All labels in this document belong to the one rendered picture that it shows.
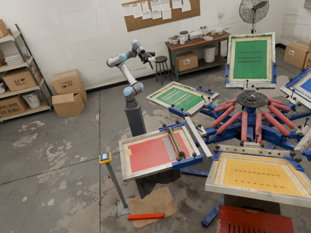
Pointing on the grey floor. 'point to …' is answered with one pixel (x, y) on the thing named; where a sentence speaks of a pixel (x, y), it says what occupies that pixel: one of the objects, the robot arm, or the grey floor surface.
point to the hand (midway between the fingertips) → (154, 65)
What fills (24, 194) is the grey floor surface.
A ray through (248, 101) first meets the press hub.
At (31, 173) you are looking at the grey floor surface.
